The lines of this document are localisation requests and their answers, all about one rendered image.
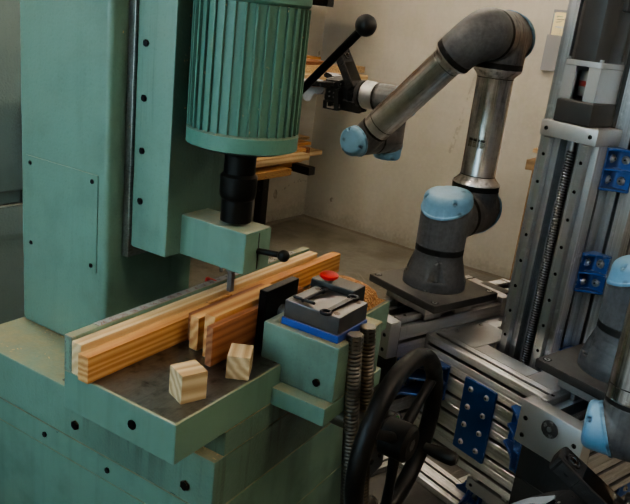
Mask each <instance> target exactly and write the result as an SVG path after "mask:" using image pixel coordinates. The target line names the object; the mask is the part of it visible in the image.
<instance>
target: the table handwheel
mask: <svg viewBox="0 0 630 504"><path fill-rule="evenodd" d="M422 366H423V367H424V370H425V374H426V380H425V382H424V384H423V385H422V387H421V389H420V391H419V393H418V394H417V396H416V398H415V400H414V401H413V403H412V405H411V406H410V408H409V409H408V411H407V412H406V414H405V416H404V417H403V419H400V418H397V417H395V416H390V417H388V418H387V419H385V417H386V415H387V412H388V410H389V408H390V406H391V405H392V403H393V401H394V399H395V397H396V396H397V394H398V392H399V391H400V389H401V388H402V386H403V385H404V383H405V382H406V381H407V379H408V378H409V377H410V376H411V375H412V374H413V373H414V372H415V371H416V370H417V369H418V368H420V367H422ZM442 395H443V370H442V366H441V362H440V360H439V358H438V356H437V355H436V354H435V353H434V352H433V351H432V350H430V349H427V348H416V349H413V350H411V351H409V352H407V353H406V354H405V355H403V356H402V357H401V358H400V359H399V360H398V361H397V362H396V363H395V364H394V365H393V366H392V367H391V369H390V370H389V371H388V373H387V374H386V375H385V377H384V378H383V380H382V381H381V383H380V384H379V386H378V388H377V390H376V391H375V393H374V395H373V397H372V399H371V401H370V403H369V405H368V407H367V409H366V411H365V413H364V412H361V411H360V414H359V425H358V426H359V428H358V431H357V434H356V437H355V440H354V443H353V446H352V450H351V453H350V457H349V461H348V466H347V471H346V477H345V485H344V504H364V488H365V480H366V475H367V470H368V466H369V462H370V458H371V455H372V451H373V448H374V445H375V444H376V448H377V451H378V453H380V454H383V455H385V456H387V457H388V465H387V472H386V479H385V485H384V490H383V495H382V500H381V502H380V504H403V502H404V501H405V499H406V497H407V496H408V494H409V492H410V490H411V489H412V487H413V485H414V483H415V481H416V479H417V477H418V475H419V473H420V470H421V468H422V466H423V463H424V461H425V459H426V456H427V454H426V453H424V452H423V447H424V444H425V443H426V442H427V443H431V442H432V439H433V436H434V433H435V429H436V426H437V422H438V418H439V413H440V408H441V403H442ZM423 404H424V407H423V412H422V416H421V420H420V424H419V427H418V428H417V426H416V425H414V424H413V423H414V421H415V419H416V418H417V416H418V414H419V412H420V410H421V408H422V406H423ZM343 418H344V411H342V412H341V413H340V414H338V415H337V416H336V417H335V418H333V419H332V420H331V421H329V423H332V424H334V425H336V426H339V427H341V428H343ZM384 419H385V420H384ZM399 462H401V463H404V462H405V464H404V466H403V468H402V470H401V472H400V474H399V476H398V478H397V479H396V476H397V471H398V467H399Z"/></svg>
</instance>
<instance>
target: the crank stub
mask: <svg viewBox="0 0 630 504"><path fill-rule="evenodd" d="M423 452H424V453H426V454H428V455H429V456H431V457H433V458H434V459H436V460H438V461H440V462H442V463H444V464H446V465H449V466H454V465H456V464H457V462H458V459H459V456H458V454H457V453H456V452H455V451H453V450H450V449H448V448H445V447H442V446H439V445H435V444H431V443H427V442H426V443H425V444H424V447H423Z"/></svg>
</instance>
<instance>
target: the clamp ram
mask: <svg viewBox="0 0 630 504"><path fill-rule="evenodd" d="M298 283H299V278H296V277H293V276H291V277H289V278H287V279H284V280H282V281H279V282H277V283H275V284H272V285H270V286H267V287H265V288H263V289H260V294H259V305H258V315H257V326H256V337H255V342H257V343H260V344H262V341H263V331H264V322H265V321H266V320H268V319H270V318H272V317H274V316H276V315H278V314H280V313H282V312H284V310H285V300H286V299H288V298H290V297H292V296H294V295H296V294H297V292H298Z"/></svg>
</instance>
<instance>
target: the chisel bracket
mask: <svg viewBox="0 0 630 504"><path fill-rule="evenodd" d="M270 238H271V227H270V226H267V225H264V224H260V223H257V222H254V221H251V222H250V223H248V224H230V223H226V222H223V221H221V220H220V211H217V210H213V209H210V208H206V209H202V210H197V211H193V212H189V213H185V214H183V215H182V221H181V238H180V253H181V254H183V255H186V256H189V257H192V258H195V259H198V260H201V261H204V262H207V263H210V264H212V265H215V266H218V267H221V268H224V269H226V271H227V272H228V273H238V274H241V275H244V274H247V273H250V272H252V271H255V270H257V269H260V268H263V267H265V266H267V265H268V258H269V256H266V255H261V254H257V253H256V250H257V248H262V249H268V250H269V248H270Z"/></svg>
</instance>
